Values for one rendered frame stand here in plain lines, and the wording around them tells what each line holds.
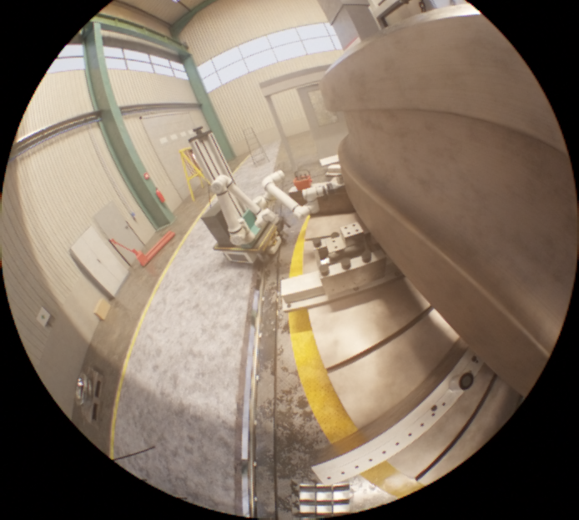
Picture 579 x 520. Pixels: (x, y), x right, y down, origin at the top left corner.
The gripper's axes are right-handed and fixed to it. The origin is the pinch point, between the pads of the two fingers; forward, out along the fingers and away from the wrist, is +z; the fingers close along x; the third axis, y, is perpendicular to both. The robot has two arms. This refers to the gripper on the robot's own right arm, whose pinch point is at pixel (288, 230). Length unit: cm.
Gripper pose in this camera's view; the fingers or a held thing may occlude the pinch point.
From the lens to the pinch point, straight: 187.8
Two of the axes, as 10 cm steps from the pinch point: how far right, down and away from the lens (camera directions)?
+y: -7.1, 4.0, 5.8
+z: 6.9, 5.7, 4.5
